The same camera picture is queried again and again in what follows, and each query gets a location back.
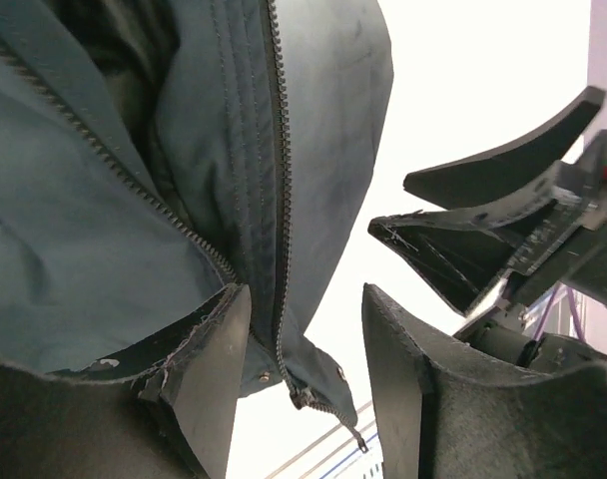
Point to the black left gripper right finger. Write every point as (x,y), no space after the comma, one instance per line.
(446,410)

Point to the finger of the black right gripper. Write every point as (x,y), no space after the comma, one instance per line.
(461,267)
(490,175)

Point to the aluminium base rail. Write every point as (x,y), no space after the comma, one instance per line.
(336,454)

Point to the dark green grey jacket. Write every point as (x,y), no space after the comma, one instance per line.
(152,152)

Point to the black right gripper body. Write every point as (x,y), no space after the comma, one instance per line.
(576,258)

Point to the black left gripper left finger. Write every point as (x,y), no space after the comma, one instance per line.
(161,408)

